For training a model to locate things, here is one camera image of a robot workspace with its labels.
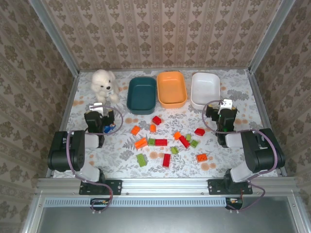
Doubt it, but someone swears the large orange lego brick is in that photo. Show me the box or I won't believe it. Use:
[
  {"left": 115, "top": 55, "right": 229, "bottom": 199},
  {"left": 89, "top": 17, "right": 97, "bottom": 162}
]
[{"left": 134, "top": 137, "right": 148, "bottom": 150}]

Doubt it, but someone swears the long green lego brick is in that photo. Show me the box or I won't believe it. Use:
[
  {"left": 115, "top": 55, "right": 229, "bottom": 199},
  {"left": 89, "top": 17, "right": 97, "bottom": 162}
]
[{"left": 136, "top": 153, "right": 148, "bottom": 167}]

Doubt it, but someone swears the white plush teddy bear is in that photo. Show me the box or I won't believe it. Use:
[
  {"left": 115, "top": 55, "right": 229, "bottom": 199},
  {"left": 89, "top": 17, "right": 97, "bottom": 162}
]
[{"left": 91, "top": 69, "right": 121, "bottom": 105}]

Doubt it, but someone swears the dark teal plastic container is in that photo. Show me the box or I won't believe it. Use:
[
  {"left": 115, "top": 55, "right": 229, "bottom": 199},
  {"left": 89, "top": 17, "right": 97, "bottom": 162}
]
[{"left": 126, "top": 76, "right": 157, "bottom": 115}]

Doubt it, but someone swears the white plastic container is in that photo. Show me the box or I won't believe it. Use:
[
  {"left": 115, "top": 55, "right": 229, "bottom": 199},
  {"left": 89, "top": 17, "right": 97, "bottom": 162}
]
[{"left": 190, "top": 72, "right": 221, "bottom": 110}]

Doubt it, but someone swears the long red lego brick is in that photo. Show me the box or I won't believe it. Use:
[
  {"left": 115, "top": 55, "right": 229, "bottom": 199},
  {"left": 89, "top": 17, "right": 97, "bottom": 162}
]
[
  {"left": 178, "top": 135, "right": 190, "bottom": 149},
  {"left": 162, "top": 153, "right": 172, "bottom": 168}
]

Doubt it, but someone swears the orange plastic container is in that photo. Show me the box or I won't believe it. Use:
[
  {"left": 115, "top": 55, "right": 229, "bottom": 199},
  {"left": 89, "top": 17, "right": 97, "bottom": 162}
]
[{"left": 156, "top": 71, "right": 188, "bottom": 109}]

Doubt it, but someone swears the grey metal panel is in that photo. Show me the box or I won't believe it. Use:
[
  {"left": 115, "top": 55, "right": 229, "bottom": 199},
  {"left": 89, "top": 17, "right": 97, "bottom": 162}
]
[{"left": 21, "top": 196, "right": 311, "bottom": 233}]

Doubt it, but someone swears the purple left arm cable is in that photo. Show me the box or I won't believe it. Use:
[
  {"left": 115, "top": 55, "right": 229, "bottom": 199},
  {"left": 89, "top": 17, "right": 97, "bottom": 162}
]
[{"left": 66, "top": 104, "right": 124, "bottom": 214}]

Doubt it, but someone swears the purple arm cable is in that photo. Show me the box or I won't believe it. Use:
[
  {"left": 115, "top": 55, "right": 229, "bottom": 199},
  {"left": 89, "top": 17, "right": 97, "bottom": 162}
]
[
  {"left": 202, "top": 100, "right": 280, "bottom": 214},
  {"left": 66, "top": 104, "right": 124, "bottom": 214}
]

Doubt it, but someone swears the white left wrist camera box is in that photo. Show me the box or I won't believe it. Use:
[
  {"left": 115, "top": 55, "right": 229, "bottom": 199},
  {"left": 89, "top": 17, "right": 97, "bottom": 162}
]
[{"left": 88, "top": 103, "right": 104, "bottom": 114}]

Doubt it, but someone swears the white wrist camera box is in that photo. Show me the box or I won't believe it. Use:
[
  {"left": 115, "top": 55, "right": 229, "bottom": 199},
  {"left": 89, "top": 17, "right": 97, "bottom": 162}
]
[
  {"left": 88, "top": 103, "right": 104, "bottom": 114},
  {"left": 220, "top": 99, "right": 234, "bottom": 110}
]

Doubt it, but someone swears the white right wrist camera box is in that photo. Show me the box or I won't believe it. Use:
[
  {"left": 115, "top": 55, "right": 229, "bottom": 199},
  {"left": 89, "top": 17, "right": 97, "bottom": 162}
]
[{"left": 220, "top": 99, "right": 234, "bottom": 110}]

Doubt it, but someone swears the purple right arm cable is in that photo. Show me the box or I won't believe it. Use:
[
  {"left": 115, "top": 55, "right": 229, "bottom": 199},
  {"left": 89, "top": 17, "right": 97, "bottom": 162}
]
[{"left": 202, "top": 100, "right": 280, "bottom": 214}]

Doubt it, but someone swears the aluminium left side rail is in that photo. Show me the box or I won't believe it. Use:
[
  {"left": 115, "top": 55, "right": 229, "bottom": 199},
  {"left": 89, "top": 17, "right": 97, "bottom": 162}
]
[{"left": 45, "top": 72, "right": 80, "bottom": 179}]

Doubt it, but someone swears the aluminium right side rail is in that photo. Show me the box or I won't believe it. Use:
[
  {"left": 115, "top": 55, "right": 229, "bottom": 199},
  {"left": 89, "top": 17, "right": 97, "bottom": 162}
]
[{"left": 246, "top": 69, "right": 288, "bottom": 177}]

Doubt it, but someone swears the aluminium back frame rail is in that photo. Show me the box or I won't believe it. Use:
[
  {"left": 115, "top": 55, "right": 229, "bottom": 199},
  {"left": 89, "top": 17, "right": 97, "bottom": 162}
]
[{"left": 78, "top": 67, "right": 251, "bottom": 73}]

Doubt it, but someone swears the aluminium frame rail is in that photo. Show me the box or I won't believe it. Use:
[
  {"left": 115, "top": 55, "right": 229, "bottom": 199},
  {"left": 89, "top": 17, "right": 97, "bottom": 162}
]
[
  {"left": 78, "top": 67, "right": 251, "bottom": 73},
  {"left": 36, "top": 178, "right": 299, "bottom": 196}
]

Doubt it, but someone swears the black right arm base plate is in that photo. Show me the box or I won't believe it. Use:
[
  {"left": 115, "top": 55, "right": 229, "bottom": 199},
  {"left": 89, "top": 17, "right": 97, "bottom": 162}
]
[{"left": 207, "top": 179, "right": 253, "bottom": 195}]

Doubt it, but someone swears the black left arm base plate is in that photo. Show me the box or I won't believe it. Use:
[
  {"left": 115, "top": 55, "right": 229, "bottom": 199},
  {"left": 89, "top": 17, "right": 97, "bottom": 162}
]
[{"left": 79, "top": 179, "right": 122, "bottom": 196}]

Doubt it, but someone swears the aluminium front frame rail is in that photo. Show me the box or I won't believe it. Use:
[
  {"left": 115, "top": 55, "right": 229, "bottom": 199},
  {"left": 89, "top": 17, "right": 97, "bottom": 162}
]
[{"left": 36, "top": 178, "right": 299, "bottom": 196}]

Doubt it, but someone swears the aluminium left frame post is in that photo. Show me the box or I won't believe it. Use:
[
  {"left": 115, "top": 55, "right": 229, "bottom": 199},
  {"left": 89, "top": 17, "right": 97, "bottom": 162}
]
[{"left": 28, "top": 0, "right": 80, "bottom": 76}]

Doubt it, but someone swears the aluminium frame post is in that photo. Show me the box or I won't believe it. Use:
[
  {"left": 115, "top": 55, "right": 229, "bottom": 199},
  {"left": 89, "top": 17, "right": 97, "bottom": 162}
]
[
  {"left": 28, "top": 0, "right": 80, "bottom": 76},
  {"left": 248, "top": 0, "right": 297, "bottom": 73}
]

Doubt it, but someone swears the aluminium right frame post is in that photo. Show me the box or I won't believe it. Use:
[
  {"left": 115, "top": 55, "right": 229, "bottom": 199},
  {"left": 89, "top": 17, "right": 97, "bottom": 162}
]
[{"left": 248, "top": 0, "right": 297, "bottom": 73}]

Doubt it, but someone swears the grey slotted cable duct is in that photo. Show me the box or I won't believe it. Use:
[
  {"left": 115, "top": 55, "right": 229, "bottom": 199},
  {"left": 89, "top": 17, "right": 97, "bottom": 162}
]
[{"left": 44, "top": 197, "right": 243, "bottom": 207}]

